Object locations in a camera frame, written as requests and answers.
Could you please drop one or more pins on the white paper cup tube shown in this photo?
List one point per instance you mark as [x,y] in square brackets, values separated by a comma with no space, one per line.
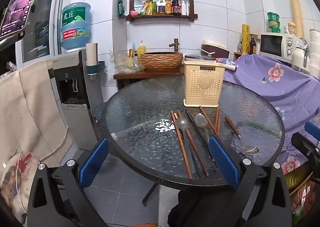
[91,54]

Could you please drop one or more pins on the window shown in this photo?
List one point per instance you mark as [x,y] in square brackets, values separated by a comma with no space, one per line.
[40,29]

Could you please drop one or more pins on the woven pattern sink basin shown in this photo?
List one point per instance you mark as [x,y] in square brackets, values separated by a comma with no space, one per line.
[161,61]

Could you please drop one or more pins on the jar with cream lid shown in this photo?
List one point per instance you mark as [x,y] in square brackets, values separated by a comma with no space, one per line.
[291,28]

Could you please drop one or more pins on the printed cushion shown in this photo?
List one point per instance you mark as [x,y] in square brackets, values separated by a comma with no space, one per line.
[15,187]

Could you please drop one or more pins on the purple floral cloth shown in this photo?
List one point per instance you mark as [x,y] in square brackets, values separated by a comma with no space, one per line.
[270,91]

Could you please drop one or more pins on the blue toothbrush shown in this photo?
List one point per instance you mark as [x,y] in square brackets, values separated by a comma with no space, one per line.
[133,48]

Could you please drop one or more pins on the white microwave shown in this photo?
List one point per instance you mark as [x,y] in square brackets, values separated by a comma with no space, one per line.
[271,44]

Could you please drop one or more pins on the brown glass bottle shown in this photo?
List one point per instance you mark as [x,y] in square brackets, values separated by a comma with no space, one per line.
[252,46]

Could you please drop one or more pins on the yellow soap dispenser bottle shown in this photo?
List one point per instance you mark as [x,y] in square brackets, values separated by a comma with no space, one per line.
[141,50]

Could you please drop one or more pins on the brown and white rice cooker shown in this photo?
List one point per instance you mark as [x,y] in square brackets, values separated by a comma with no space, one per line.
[220,50]

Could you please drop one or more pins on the tall cream rolled mat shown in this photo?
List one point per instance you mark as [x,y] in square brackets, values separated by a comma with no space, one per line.
[296,11]

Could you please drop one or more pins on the cream perforated utensil holder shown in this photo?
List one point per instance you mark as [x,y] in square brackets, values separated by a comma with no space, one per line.
[203,91]

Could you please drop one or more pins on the green bottle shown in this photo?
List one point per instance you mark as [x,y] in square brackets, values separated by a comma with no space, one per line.
[154,6]

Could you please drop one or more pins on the smartphone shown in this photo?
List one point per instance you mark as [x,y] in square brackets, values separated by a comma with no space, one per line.
[20,4]

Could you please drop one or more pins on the black phone holder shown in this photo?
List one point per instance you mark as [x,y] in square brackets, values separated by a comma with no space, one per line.
[11,39]

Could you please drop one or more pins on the blue water jug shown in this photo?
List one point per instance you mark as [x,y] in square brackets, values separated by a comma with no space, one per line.
[75,26]

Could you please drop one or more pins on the teal wall holder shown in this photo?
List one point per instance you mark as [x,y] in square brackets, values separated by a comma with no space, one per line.
[101,65]

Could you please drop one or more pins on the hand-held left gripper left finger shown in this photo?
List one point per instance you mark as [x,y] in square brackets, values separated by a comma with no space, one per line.
[95,162]

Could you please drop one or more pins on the wooden washstand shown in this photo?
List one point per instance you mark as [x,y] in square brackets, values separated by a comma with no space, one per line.
[140,75]

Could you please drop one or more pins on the grey water dispenser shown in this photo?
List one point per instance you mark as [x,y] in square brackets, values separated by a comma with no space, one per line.
[72,79]

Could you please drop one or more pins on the brass faucet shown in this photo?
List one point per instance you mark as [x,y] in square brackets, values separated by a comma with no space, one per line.
[176,44]

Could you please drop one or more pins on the yellow green packet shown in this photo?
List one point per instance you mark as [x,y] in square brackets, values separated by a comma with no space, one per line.
[146,7]

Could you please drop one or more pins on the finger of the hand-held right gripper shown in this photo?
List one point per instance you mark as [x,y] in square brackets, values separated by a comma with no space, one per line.
[313,128]
[303,144]

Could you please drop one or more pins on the large dark sauce bottle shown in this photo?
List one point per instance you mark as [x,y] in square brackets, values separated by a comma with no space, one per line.
[176,5]

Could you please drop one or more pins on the small white bottle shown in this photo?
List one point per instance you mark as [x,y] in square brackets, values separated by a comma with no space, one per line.
[239,48]

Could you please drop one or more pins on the black table leg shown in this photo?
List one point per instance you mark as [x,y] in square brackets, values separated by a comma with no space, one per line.
[150,195]

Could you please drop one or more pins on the white squeeze bottle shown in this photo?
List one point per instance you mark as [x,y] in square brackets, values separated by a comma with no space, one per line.
[183,7]

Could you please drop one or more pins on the green hanging packet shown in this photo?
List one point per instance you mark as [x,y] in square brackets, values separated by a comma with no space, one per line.
[121,9]

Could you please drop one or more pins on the beige cloth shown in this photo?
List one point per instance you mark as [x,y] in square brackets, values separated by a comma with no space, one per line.
[30,106]

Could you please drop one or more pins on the dark cloth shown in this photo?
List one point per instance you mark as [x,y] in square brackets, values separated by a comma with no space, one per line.
[197,209]

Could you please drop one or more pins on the clear plastic bag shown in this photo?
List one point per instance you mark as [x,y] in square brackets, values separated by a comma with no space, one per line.
[122,64]

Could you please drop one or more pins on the yellow roll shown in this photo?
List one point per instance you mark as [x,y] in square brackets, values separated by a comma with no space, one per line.
[245,39]

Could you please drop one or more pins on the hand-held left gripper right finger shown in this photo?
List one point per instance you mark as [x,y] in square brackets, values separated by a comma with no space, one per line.
[223,162]

